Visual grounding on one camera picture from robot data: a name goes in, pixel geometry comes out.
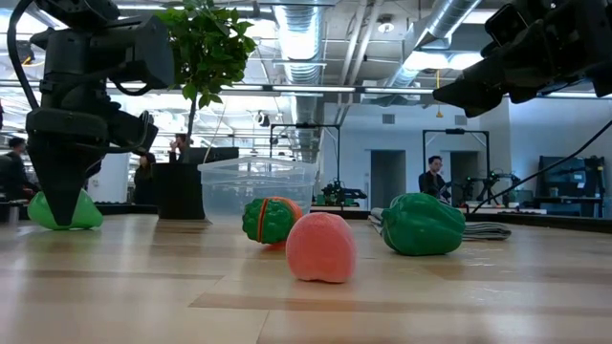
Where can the white round ceiling fixture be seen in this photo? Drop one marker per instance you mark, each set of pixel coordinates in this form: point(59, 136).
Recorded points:
point(385, 26)

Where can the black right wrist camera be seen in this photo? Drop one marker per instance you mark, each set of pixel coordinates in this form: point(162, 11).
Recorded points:
point(507, 24)

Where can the black metal frame stand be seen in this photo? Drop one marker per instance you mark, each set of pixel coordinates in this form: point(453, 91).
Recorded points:
point(306, 125)
point(454, 131)

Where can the ceiling light strip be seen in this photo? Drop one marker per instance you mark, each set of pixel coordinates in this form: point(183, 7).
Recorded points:
point(313, 89)
point(397, 90)

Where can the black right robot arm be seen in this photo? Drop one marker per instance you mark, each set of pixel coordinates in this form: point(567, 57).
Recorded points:
point(603, 79)

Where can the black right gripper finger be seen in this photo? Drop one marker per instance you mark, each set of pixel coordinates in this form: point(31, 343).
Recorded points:
point(502, 71)
point(468, 101)

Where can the black aluminium table frame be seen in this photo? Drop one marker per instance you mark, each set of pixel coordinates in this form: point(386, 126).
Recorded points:
point(550, 221)

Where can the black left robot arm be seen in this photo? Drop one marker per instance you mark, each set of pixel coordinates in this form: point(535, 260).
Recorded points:
point(72, 57)

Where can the grey door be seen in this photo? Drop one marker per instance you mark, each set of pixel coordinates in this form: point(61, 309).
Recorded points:
point(464, 167)
point(387, 179)

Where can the light green toy pear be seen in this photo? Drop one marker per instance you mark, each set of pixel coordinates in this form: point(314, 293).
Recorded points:
point(88, 215)

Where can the dark green toy bell pepper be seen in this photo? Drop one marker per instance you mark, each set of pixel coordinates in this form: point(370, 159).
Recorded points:
point(421, 224)

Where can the green orange bumpy toy produce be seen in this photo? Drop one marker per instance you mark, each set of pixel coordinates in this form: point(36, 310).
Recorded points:
point(272, 222)

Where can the yellow hanging pendant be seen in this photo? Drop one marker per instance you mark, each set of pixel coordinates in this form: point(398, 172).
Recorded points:
point(439, 113)

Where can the pink fuzzy toy peach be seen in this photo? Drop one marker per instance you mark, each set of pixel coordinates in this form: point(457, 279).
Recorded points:
point(320, 248)

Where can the black background monitor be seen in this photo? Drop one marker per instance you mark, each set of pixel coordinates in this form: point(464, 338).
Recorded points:
point(215, 155)

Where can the green leafy artificial plant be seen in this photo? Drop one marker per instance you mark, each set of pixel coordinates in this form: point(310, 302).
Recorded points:
point(210, 43)

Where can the grey folded cloth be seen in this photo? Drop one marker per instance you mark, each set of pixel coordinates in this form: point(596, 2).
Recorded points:
point(487, 231)

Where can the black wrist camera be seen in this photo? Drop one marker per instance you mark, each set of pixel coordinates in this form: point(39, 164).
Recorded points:
point(134, 131)
point(507, 24)

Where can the clear plastic tupperware container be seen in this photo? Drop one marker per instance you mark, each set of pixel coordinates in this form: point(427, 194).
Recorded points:
point(225, 191)

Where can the silver ventilation duct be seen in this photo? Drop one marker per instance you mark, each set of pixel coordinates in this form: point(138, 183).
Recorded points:
point(299, 38)
point(449, 14)

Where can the background black robot arm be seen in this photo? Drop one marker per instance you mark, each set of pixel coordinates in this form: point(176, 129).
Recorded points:
point(339, 193)
point(492, 180)

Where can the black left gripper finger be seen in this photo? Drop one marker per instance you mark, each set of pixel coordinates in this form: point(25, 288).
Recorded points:
point(59, 181)

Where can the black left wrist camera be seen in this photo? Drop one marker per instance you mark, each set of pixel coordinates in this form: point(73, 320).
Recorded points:
point(134, 131)

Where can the dark workstation cart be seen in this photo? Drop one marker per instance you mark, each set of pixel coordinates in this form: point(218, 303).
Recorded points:
point(569, 181)

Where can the person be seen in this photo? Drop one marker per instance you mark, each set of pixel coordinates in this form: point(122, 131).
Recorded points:
point(16, 172)
point(179, 148)
point(143, 181)
point(432, 184)

